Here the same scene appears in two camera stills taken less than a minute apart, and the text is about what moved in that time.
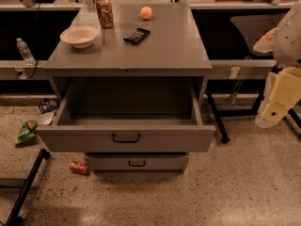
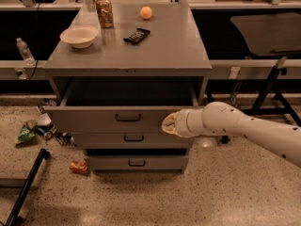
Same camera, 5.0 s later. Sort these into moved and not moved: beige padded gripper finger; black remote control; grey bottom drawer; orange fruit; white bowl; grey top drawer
Moved: grey top drawer; beige padded gripper finger
Not moved: white bowl; orange fruit; black remote control; grey bottom drawer
